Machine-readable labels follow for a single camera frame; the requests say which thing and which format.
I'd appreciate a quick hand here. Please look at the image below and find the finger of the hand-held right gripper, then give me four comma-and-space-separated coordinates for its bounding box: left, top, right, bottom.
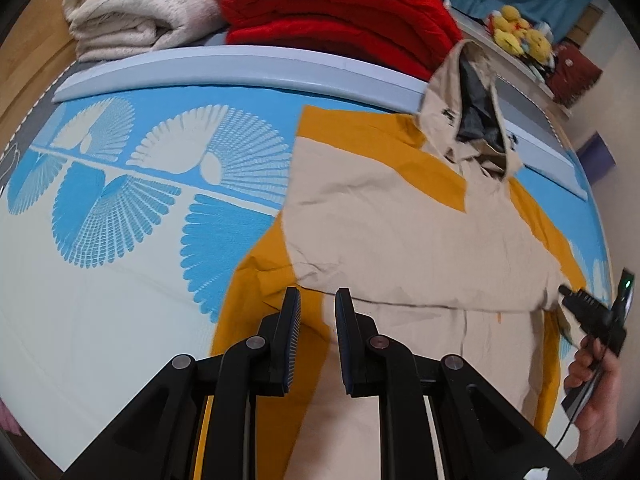
558, 284, 612, 332

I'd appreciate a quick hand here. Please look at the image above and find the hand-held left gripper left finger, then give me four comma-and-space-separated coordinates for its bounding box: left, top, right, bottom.
62, 287, 303, 480

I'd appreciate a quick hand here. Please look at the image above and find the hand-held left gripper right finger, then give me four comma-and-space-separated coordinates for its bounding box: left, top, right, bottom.
334, 287, 583, 480

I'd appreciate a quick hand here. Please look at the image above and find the beige and yellow hoodie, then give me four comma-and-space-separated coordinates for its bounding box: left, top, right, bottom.
192, 37, 588, 480

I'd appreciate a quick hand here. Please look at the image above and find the person's right forearm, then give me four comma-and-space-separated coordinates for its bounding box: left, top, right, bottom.
574, 437, 627, 477

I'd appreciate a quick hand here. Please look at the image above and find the person's right hand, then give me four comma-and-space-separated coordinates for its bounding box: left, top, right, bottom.
564, 336, 624, 444

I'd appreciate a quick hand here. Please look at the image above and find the purple box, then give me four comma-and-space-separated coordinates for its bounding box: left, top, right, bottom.
577, 130, 616, 196

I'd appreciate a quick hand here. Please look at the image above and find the blue patterned bed sheet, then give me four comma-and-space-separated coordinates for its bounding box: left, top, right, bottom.
0, 85, 615, 473

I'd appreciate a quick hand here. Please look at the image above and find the grey bed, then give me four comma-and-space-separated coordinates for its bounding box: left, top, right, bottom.
450, 10, 576, 151

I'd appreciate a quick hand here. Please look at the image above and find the dark red bag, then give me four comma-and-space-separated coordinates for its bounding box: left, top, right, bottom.
545, 42, 603, 108

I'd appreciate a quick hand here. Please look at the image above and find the yellow plush toy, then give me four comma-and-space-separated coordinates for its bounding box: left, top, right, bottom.
522, 27, 555, 62
489, 5, 531, 53

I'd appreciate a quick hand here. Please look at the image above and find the light blue mattress pad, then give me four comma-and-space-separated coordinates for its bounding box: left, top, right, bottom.
52, 45, 591, 203

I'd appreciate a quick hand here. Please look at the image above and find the red folded blanket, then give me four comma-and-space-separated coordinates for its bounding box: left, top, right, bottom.
220, 0, 463, 81

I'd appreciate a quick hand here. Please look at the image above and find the cream folded blanket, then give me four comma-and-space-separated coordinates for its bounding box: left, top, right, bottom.
62, 0, 236, 63

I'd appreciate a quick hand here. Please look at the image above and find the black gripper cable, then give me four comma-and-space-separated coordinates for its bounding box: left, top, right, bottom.
554, 410, 581, 448

